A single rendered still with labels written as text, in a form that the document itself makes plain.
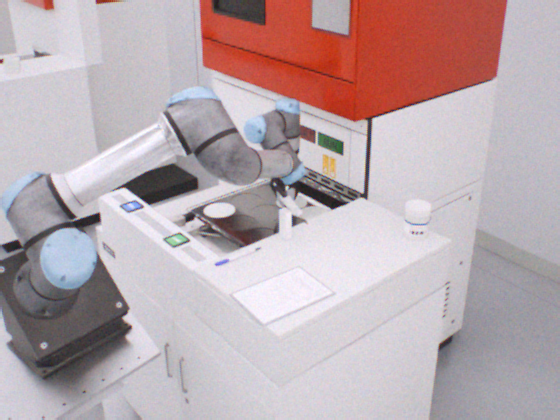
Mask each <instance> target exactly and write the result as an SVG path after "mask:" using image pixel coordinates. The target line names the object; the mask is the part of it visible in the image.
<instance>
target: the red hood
mask: <svg viewBox="0 0 560 420"><path fill-rule="evenodd" d="M199 2H200V18H201V34H202V48H201V50H202V66H203V67H205V68H208V69H210V70H213V71H216V72H218V73H221V74H224V75H227V76H229V77H232V78H235V79H238V80H243V81H246V82H248V83H251V84H254V85H257V86H259V87H262V88H264V89H267V90H269V91H272V92H275V93H277V94H280V95H283V96H286V97H288V98H293V99H296V100H297V101H299V102H302V103H305V104H308V105H310V106H313V107H316V108H318V109H321V110H324V111H327V112H329V113H332V114H335V115H338V116H340V117H343V118H346V119H347V120H350V121H353V122H357V121H360V120H363V119H366V118H369V117H372V116H375V115H378V114H381V113H384V112H388V111H391V110H394V109H397V108H400V107H403V106H406V105H410V104H413V103H416V102H418V101H421V100H424V99H428V98H431V97H434V96H437V95H440V94H443V93H446V92H450V91H453V90H459V89H462V88H465V87H468V86H471V85H474V84H477V83H480V82H483V81H486V80H489V79H493V78H496V77H497V74H498V67H499V60H500V53H501V47H502V41H503V34H504V20H505V13H506V7H507V0H199Z"/></svg>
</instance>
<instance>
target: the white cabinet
mask: <svg viewBox="0 0 560 420"><path fill-rule="evenodd" d="M96 231H97V230H96ZM97 242H98V248H99V255H100V259H101V260H102V262H103V264H104V265H105V266H106V268H107V270H108V271H109V273H110V275H111V276H112V278H113V280H114V282H115V283H116V285H117V287H118V288H119V290H120V292H121V294H122V295H123V297H124V299H125V300H126V302H127V304H128V306H129V307H130V311H131V313H132V314H133V315H134V317H135V318H136V319H137V320H138V321H139V323H140V324H141V325H142V327H143V328H144V329H145V331H146V332H147V333H148V335H149V336H150V338H151V339H152V340H153V342H154V343H155V344H156V346H157V347H158V348H159V351H160V354H161V356H160V357H159V358H157V359H156V360H154V361H153V362H151V363H149V364H146V365H145V366H143V367H142V368H140V369H139V370H137V371H135V372H134V373H132V374H131V375H129V376H128V377H126V378H125V379H124V380H123V382H124V388H122V394H123V396H124V397H125V398H126V399H127V401H128V402H129V403H130V404H131V405H132V407H133V409H134V410H135V411H136V413H137V414H138V415H139V416H140V418H141V419H142V420H429V416H430V409H431V401H432V393H433V385H434V377H435V371H436V363H437V355H438V347H439V339H440V332H441V325H442V317H443V309H444V301H445V294H446V284H444V285H442V286H441V287H439V288H437V289H436V290H434V291H432V292H431V293H429V294H428V295H426V296H424V297H423V298H421V299H420V300H418V301H416V302H415V303H413V304H411V305H410V306H409V307H408V308H406V309H404V310H403V311H401V312H400V313H398V314H396V315H395V316H393V317H391V318H390V319H388V320H387V321H385V322H383V323H382V324H380V325H379V326H377V327H375V328H374V329H372V330H370V331H369V332H367V333H366V334H364V335H362V336H361V337H359V338H357V339H356V340H354V341H353V342H349V343H348V344H346V345H345V346H343V347H341V348H340V349H339V350H337V351H336V352H334V353H333V354H331V355H329V356H328V357H326V358H325V359H323V360H321V361H320V362H318V363H316V364H315V365H313V366H312V367H310V368H308V369H307V370H305V371H304V372H302V373H300V374H299V375H297V376H295V377H294V378H292V379H291V380H289V381H287V382H286V383H284V384H281V385H278V384H277V383H274V381H273V380H272V379H271V378H270V377H268V376H267V375H266V374H265V373H264V372H263V371H261V370H260V369H259V368H258V367H257V366H256V365H255V364H253V363H252V362H251V361H250V360H249V359H248V358H246V357H245V356H244V355H243V354H242V353H241V352H240V351H238V350H237V349H236V348H235V347H234V346H233V345H231V344H230V343H229V342H228V341H227V340H226V339H225V338H223V337H222V336H220V335H219V334H218V333H216V332H215V331H214V330H213V329H212V328H211V327H210V326H208V325H207V324H206V323H205V322H204V321H203V320H202V319H201V318H200V317H199V316H198V315H197V316H195V315H194V314H193V313H192V312H190V311H189V310H188V309H187V308H186V307H185V306H184V305H182V304H181V303H180V302H179V301H178V300H177V299H176V298H174V297H173V296H172V295H171V294H170V293H169V292H168V291H166V290H165V289H164V288H163V287H162V286H161V285H160V284H158V283H157V282H156V281H155V280H154V279H153V278H151V277H150V276H149V275H148V274H147V273H145V272H143V270H142V269H141V268H140V267H139V266H138V265H136V264H135V263H134V262H133V261H132V260H131V259H130V258H128V257H127V256H126V255H125V254H124V253H123V252H122V251H120V250H119V249H118V248H117V247H116V246H115V245H114V244H112V243H111V242H110V241H109V240H108V239H107V238H105V237H104V236H103V235H102V234H101V233H100V232H99V231H97Z"/></svg>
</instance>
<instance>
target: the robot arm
mask: <svg viewBox="0 0 560 420"><path fill-rule="evenodd" d="M274 108H275V110H272V111H270V112H267V113H264V114H261V115H257V116H256V117H253V118H252V119H249V120H248V121H246V123H245V126H244V133H245V136H246V138H247V140H248V141H250V142H251V143H252V144H259V145H260V146H261V147H262V149H263V150H256V149H255V148H253V147H249V146H248V145H247V143H246V142H245V140H244V139H243V137H242V135H241V134H240V132H239V131H238V129H237V127H236V126H235V124H234V122H233V121H232V119H231V117H230V116H229V114H228V113H227V111H226V109H225V108H224V106H223V103H222V101H221V100H220V99H219V98H218V97H217V95H216V94H215V92H214V91H213V90H212V89H211V88H209V87H207V86H195V87H191V88H187V89H185V90H182V91H180V92H178V93H176V94H175V95H173V97H171V98H169V99H168V100H167V102H166V109H167V110H165V111H163V112H161V113H160V116H159V119H158V121H157V123H155V124H153V125H151V126H150V127H148V128H146V129H144V130H142V131H140V132H138V133H137V134H136V135H134V136H132V137H130V138H128V139H127V140H125V141H123V142H121V143H119V144H117V145H115V146H114V147H112V148H110V149H108V150H106V151H104V152H103V153H101V154H99V155H97V156H94V157H92V158H91V159H89V160H87V161H85V162H83V163H81V164H80V165H78V166H76V167H74V168H72V169H70V170H68V171H67V172H65V173H62V174H61V173H58V172H51V173H49V174H47V173H45V172H43V171H35V172H32V173H31V174H28V175H25V176H23V177H22V178H20V179H18V180H17V181H15V182H14V183H13V184H12V185H10V186H9V187H8V188H7V189H6V190H5V192H4V193H3V195H2V199H1V205H2V209H3V211H4V214H5V218H6V220H7V221H8V222H9V223H10V225H11V227H12V229H13V231H14V233H15V235H16V236H17V238H18V240H19V242H20V244H21V246H22V248H23V249H24V251H25V252H26V254H27V256H28V257H29V259H30V260H29V261H27V262H26V263H25V264H24V265H23V266H22V267H21V268H20V269H19V271H18V272H17V274H16V276H15V278H14V280H13V285H12V292H13V297H14V299H15V301H16V303H17V305H18V306H19V307H20V308H21V309H22V310H23V311H24V312H25V313H27V314H28V315H30V316H32V317H35V318H39V319H53V318H57V317H59V316H62V315H63V314H65V313H67V312H68V311H69V310H70V309H71V308H72V306H73V305H74V304H75V303H76V301H77V299H78V297H79V294H80V289H81V285H82V284H84V283H85V282H86V281H87V280H88V279H89V278H90V276H91V274H92V273H93V270H94V268H95V266H96V264H97V250H96V247H95V245H94V243H93V241H92V240H91V238H90V237H89V236H88V235H86V234H85V233H83V232H80V231H78V230H77V229H76V228H75V226H74V224H73V222H72V220H73V219H75V218H77V217H79V216H80V214H81V211H82V209H83V207H84V206H86V205H88V204H90V203H91V202H93V201H95V200H96V199H98V198H99V197H101V196H103V195H105V194H107V193H108V192H110V191H112V190H114V189H116V188H117V187H119V186H121V185H123V184H125V183H126V182H128V181H130V180H132V179H134V178H135V177H136V176H138V175H140V174H142V173H143V172H145V171H147V170H149V169H151V168H153V167H154V166H156V165H158V164H160V163H162V162H163V161H165V160H167V159H169V158H171V157H172V156H174V155H176V154H179V155H183V156H188V155H189V154H191V153H193V154H194V155H195V157H196V159H197V160H198V162H199V163H200V165H201V166H202V167H203V168H204V169H205V170H206V171H207V172H208V173H210V174H211V175H213V176H214V177H216V178H218V179H219V180H221V181H224V182H226V183H229V184H232V185H238V186H245V185H250V184H252V183H254V182H256V181H257V180H258V179H266V178H271V181H270V184H269V185H270V188H271V190H272V191H273V192H274V195H275V197H276V198H277V200H278V202H279V204H280V206H281V207H282V208H286V209H288V208H287V207H286V206H285V205H284V203H283V202H282V201H281V200H280V194H279V193H278V192H277V190H276V189H275V188H274V187H273V183H277V184H278V186H279V187H280V188H281V189H282V191H283V192H284V193H285V192H286V185H287V186H289V187H290V188H288V189H287V196H290V198H291V199H292V200H293V202H295V200H296V197H297V195H298V193H299V191H300V188H301V184H300V179H301V178H302V177H303V176H304V175H305V174H306V169H305V167H304V166H303V161H300V159H299V157H298V156H297V154H298V153H299V147H300V115H301V113H300V103H299V101H297V100H296V99H293V98H281V99H278V100H277V101H276V102H275V107H274ZM291 186H292V187H291Z"/></svg>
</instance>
